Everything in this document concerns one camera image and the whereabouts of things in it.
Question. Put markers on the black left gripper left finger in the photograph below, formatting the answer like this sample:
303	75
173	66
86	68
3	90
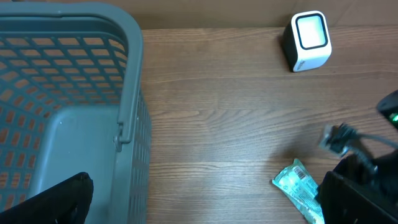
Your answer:
67	202

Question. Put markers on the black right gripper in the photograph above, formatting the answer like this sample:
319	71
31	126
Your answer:
381	176

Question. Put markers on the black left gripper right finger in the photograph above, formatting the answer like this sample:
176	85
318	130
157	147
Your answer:
345	201

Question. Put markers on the mint green wipes packet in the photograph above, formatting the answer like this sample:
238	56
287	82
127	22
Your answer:
301	189

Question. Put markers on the white barcode scanner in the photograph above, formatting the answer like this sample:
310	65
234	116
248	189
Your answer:
306	41

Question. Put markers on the grey plastic mesh basket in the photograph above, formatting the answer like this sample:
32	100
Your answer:
71	102

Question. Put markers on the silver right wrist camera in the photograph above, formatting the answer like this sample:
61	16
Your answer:
337	139

